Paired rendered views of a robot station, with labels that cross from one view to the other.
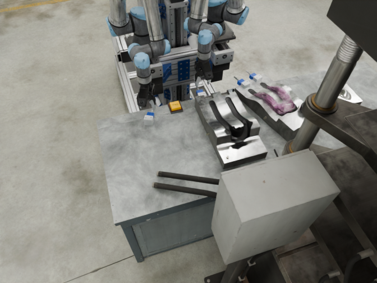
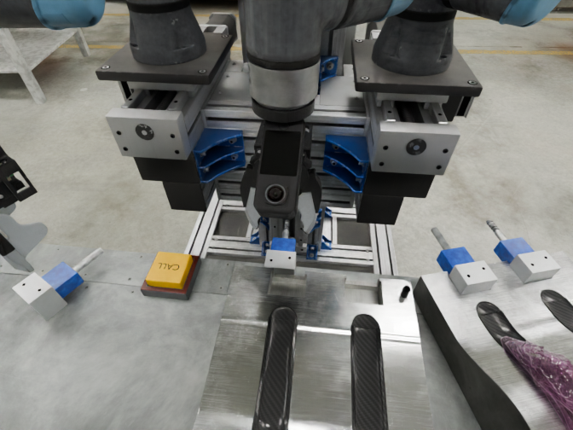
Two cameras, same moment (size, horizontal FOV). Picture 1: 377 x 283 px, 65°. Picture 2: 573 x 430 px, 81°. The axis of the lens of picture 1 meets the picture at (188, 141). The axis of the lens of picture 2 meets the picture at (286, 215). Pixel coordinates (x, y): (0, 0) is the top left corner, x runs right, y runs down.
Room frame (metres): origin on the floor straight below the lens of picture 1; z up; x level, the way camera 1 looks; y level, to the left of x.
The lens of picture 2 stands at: (1.11, -0.23, 1.31)
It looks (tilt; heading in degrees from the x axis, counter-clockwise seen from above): 46 degrees down; 25
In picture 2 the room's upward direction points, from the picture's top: straight up
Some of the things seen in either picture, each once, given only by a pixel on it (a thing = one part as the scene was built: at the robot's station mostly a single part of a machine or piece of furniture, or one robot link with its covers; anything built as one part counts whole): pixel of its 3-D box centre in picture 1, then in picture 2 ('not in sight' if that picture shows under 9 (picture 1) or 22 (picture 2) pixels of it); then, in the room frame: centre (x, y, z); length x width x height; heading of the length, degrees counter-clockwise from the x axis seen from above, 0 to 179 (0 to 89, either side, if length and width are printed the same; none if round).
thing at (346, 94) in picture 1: (340, 96); not in sight; (1.43, -1.00, 0.84); 0.20 x 0.15 x 0.07; 19
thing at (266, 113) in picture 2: (202, 64); (283, 138); (1.44, -0.08, 1.07); 0.09 x 0.08 x 0.12; 19
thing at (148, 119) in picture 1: (150, 114); (67, 275); (1.24, 0.24, 0.83); 0.13 x 0.05 x 0.05; 171
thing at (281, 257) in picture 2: (199, 92); (283, 246); (1.45, -0.07, 0.83); 0.13 x 0.05 x 0.05; 19
